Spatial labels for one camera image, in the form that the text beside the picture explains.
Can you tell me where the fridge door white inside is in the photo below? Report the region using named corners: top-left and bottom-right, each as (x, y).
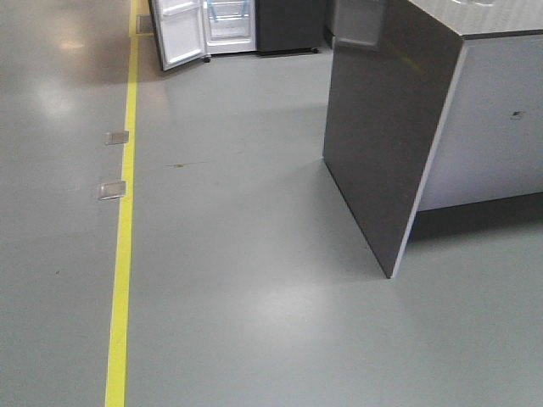
top-left (149, 0), bottom-right (207, 71)

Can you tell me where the open grey fridge body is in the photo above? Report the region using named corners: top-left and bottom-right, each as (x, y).
top-left (203, 1), bottom-right (326, 56)

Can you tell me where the lower metal floor plate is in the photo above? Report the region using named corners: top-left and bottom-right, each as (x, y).
top-left (98, 181), bottom-right (126, 200)

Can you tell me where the metal floor plate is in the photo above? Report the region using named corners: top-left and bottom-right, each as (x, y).
top-left (98, 181), bottom-right (126, 200)
top-left (104, 130), bottom-right (130, 146)

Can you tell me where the upper metal floor plate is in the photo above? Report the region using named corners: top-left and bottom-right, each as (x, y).
top-left (104, 130), bottom-right (130, 146)

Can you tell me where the grey kitchen counter unit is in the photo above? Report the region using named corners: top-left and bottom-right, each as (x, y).
top-left (323, 1), bottom-right (542, 277)

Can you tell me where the grey neighbouring appliance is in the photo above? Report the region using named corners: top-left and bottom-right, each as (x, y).
top-left (325, 0), bottom-right (386, 48)

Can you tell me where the yellow floor tape line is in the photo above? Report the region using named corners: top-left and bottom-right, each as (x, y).
top-left (104, 1), bottom-right (139, 407)

